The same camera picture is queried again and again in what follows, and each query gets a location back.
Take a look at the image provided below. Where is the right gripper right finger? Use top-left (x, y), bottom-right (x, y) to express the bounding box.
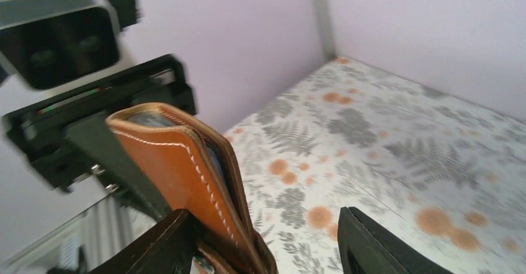
top-left (337, 206), bottom-right (452, 274)

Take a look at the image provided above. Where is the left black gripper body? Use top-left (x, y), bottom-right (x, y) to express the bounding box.
top-left (2, 55), bottom-right (196, 192)

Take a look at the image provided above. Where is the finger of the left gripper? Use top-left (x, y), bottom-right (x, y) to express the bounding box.
top-left (65, 113), bottom-right (171, 219)

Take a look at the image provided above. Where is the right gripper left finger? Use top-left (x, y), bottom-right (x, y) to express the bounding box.
top-left (89, 209), bottom-right (206, 274)

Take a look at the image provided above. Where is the brown leather card holder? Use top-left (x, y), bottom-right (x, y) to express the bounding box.
top-left (105, 102), bottom-right (277, 273)

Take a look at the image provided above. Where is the floral patterned table mat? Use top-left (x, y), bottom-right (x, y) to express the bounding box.
top-left (225, 58), bottom-right (525, 273)

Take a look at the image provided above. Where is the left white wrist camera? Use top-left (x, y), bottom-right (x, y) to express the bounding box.
top-left (1, 0), bottom-right (138, 91)

